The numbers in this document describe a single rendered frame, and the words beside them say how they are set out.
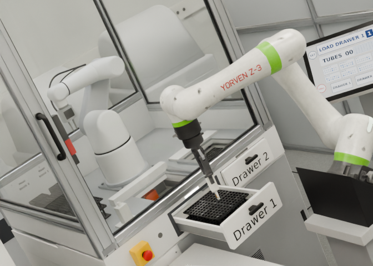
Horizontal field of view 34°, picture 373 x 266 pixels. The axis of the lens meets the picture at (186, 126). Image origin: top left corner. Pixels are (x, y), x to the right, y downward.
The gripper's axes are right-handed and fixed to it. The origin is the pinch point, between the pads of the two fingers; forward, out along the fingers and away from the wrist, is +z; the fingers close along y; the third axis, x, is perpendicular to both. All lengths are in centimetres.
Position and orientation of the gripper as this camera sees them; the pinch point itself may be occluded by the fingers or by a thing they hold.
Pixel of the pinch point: (211, 182)
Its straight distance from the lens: 232.2
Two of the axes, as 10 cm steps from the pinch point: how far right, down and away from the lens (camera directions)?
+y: 2.5, 2.0, -9.5
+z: 3.9, 8.7, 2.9
